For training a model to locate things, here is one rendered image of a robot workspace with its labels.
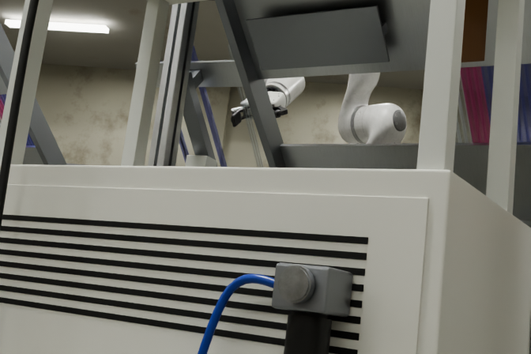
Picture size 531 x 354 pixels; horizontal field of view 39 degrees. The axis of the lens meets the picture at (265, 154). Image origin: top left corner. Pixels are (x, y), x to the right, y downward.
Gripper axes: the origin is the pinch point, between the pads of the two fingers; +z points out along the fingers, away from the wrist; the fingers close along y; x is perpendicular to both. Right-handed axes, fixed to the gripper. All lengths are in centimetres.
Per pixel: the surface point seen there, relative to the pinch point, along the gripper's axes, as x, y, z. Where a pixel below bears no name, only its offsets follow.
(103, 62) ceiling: 164, -516, -625
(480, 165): 4, 60, 14
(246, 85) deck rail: -14.9, 9.3, 17.0
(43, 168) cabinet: -27, 13, 89
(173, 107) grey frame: -18.8, 5.2, 42.3
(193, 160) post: 6.7, -11.8, 11.4
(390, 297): -21, 64, 102
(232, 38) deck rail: -26.4, 8.5, 18.8
